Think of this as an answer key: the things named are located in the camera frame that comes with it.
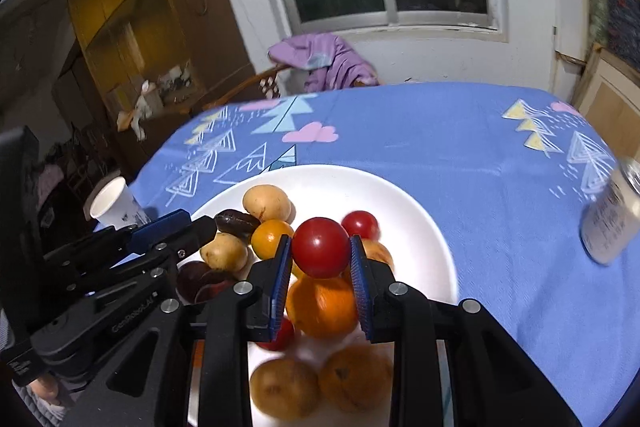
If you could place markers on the beige round fruit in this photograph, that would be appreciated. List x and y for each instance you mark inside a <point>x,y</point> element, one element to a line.
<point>223,252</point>
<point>265,203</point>

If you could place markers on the large beige spotted fruit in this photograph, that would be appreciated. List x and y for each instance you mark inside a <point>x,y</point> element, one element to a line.
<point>284,387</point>

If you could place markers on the white drink can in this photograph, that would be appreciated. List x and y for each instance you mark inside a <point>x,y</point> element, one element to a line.
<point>610,222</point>

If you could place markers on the orange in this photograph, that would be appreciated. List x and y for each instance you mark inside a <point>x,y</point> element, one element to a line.
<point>320,307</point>

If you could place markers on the wooden glass cabinet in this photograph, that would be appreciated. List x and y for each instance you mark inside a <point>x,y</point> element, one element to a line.
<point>115,7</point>

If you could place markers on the white paper cup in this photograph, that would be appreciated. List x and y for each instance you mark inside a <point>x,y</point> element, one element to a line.
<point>112,202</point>

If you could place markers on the orange passion fruit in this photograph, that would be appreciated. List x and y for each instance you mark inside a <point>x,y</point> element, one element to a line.
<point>379,254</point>
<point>355,377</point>

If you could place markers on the yellow tomato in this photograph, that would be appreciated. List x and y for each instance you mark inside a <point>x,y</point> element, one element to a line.
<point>267,239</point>

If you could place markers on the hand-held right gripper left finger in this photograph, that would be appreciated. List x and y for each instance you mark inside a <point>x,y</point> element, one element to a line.
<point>280,287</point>

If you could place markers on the purple jacket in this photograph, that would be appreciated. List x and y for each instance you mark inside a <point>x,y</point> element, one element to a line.
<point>325,57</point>

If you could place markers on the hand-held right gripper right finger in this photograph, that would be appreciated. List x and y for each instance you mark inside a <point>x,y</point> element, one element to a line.
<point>360,287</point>

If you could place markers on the blue printed tablecloth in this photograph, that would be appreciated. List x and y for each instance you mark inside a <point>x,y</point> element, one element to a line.
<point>450,147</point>

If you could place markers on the white plate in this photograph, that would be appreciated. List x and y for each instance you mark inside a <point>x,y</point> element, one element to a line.
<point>415,232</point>

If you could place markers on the person's left hand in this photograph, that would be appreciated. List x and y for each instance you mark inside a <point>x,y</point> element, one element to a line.
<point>45,391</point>

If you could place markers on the wooden chair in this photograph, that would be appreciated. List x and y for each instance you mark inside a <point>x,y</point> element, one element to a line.
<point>240,87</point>

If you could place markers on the person's left forearm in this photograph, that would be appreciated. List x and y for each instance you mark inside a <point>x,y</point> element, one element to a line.
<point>40,417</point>

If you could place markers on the white crumpled cloth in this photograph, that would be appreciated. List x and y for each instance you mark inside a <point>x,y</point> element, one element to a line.
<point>145,104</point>

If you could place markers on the pink cloth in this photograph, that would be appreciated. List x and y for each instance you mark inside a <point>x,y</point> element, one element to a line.
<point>50,182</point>

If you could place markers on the wooden picture frame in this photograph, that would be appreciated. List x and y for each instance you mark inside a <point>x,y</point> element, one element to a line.
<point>615,97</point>

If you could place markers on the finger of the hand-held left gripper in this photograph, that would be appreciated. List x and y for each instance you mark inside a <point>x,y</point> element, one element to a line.
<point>160,224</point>
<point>197,232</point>

